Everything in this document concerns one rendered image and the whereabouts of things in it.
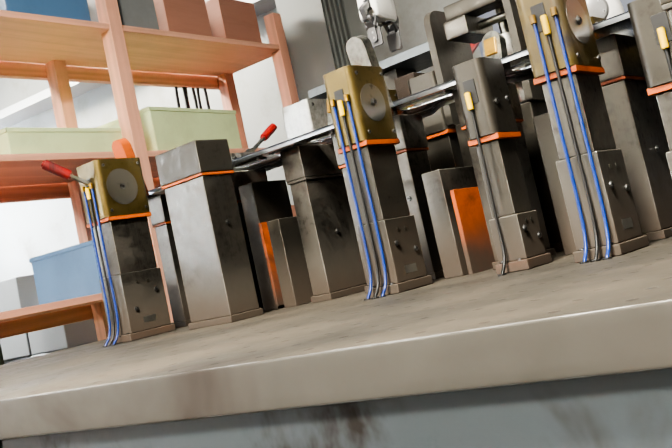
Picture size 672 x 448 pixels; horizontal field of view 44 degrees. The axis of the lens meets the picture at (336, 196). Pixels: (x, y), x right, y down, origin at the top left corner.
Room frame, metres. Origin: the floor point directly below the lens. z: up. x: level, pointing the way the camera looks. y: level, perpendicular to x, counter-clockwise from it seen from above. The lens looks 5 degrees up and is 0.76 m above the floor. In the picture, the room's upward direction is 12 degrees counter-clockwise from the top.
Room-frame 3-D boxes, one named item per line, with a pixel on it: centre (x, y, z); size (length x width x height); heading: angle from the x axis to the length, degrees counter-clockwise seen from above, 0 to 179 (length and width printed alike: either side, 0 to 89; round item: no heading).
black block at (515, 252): (1.14, -0.22, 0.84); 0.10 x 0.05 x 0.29; 140
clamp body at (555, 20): (1.02, -0.31, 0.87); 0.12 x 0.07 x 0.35; 140
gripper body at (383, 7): (1.86, -0.18, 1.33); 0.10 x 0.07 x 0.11; 149
